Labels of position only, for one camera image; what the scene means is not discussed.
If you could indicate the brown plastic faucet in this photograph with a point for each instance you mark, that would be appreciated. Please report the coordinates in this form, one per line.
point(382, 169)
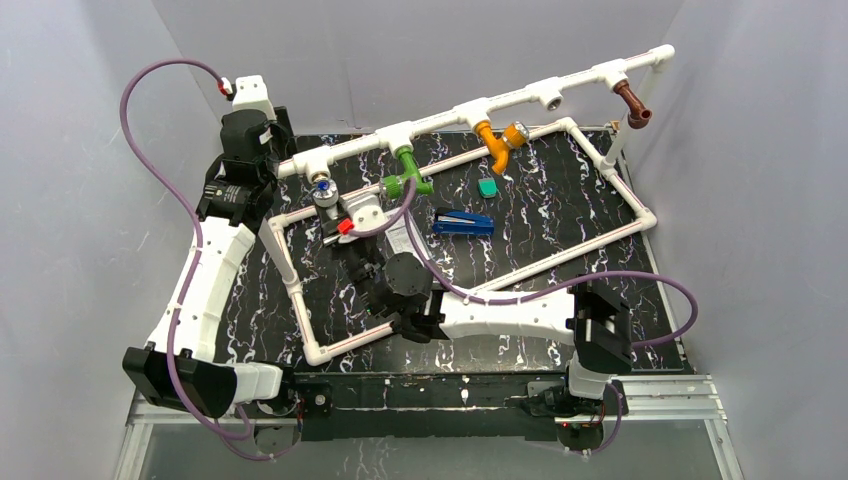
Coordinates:
point(638, 115)

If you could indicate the black metal base rail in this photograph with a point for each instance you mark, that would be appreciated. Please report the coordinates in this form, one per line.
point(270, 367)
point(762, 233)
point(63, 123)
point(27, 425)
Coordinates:
point(533, 406)

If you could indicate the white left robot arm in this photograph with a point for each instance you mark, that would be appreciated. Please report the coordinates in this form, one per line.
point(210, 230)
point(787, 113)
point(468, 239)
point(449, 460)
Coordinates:
point(176, 368)

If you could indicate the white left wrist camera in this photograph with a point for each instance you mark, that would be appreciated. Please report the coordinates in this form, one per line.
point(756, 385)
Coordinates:
point(248, 93)

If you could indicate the orange plastic faucet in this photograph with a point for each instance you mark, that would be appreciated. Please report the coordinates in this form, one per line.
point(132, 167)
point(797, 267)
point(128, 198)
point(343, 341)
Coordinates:
point(512, 138)

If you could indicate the teal small box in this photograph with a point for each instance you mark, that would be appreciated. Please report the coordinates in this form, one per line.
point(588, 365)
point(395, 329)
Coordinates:
point(488, 188)

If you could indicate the white plastic faucet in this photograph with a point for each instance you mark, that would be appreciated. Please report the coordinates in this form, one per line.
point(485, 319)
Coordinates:
point(325, 194)

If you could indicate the green plastic faucet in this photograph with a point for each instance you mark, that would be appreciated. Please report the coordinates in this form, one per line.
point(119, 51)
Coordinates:
point(393, 186)

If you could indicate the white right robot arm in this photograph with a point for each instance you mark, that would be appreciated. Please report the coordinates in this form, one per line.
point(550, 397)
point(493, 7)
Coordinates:
point(587, 315)

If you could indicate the white PVC pipe frame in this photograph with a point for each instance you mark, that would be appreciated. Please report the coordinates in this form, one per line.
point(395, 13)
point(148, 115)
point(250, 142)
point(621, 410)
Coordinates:
point(551, 202)

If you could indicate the white plastic package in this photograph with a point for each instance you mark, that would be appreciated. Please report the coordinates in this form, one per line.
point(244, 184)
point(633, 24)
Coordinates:
point(399, 239)

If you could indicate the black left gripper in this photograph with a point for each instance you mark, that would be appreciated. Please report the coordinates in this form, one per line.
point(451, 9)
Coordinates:
point(285, 133)

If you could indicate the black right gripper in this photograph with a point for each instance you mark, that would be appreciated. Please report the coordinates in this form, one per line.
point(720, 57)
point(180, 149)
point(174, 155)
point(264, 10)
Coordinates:
point(331, 235)

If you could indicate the blue stapler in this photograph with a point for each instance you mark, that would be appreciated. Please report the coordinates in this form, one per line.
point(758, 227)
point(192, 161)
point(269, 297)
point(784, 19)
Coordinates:
point(456, 222)

